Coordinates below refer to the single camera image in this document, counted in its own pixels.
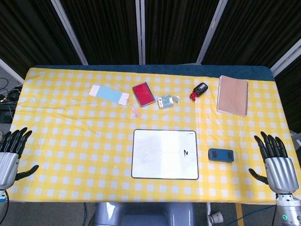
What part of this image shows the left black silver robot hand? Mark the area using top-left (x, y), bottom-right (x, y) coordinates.
top-left (0, 127), bottom-right (40, 190)

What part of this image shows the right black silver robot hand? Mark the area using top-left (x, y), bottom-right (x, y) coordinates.
top-left (248, 131), bottom-right (300, 194)

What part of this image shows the blue board eraser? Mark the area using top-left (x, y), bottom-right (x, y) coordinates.
top-left (208, 148), bottom-right (235, 163)

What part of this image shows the white drawing board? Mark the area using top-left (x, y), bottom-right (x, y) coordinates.
top-left (131, 129), bottom-right (199, 180)

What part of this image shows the white paper cup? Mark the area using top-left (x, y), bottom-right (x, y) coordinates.
top-left (208, 210), bottom-right (224, 225)

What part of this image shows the yellow white checked tablecloth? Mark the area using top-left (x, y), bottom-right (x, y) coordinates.
top-left (8, 67), bottom-right (301, 205)

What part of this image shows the brown spiral notebook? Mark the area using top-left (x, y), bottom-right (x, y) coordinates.
top-left (216, 75), bottom-right (249, 117)

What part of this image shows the black ink bottle red cap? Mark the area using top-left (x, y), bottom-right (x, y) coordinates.
top-left (190, 82), bottom-right (208, 102)

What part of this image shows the blue white bookmark pink tassel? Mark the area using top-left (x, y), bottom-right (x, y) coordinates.
top-left (88, 84), bottom-right (141, 119)

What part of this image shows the dark curtain panel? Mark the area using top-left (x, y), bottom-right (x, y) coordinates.
top-left (144, 0), bottom-right (222, 65)
top-left (201, 0), bottom-right (301, 66)
top-left (60, 0), bottom-right (142, 66)
top-left (0, 0), bottom-right (83, 78)

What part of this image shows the grey robot torso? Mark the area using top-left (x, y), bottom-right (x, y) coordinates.
top-left (93, 202), bottom-right (197, 226)

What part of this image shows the red ink pad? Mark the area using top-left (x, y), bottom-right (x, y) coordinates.
top-left (132, 81), bottom-right (156, 108)

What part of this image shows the blue floor cable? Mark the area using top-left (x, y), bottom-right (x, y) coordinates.
top-left (231, 204), bottom-right (276, 226)
top-left (82, 203), bottom-right (95, 226)

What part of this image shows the black cable bundle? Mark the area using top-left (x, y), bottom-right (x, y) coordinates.
top-left (0, 77), bottom-right (23, 124)

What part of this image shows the white partition post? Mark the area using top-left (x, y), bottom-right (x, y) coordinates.
top-left (135, 0), bottom-right (147, 65)
top-left (0, 57), bottom-right (24, 84)
top-left (196, 0), bottom-right (228, 65)
top-left (269, 39), bottom-right (301, 77)
top-left (50, 0), bottom-right (89, 66)

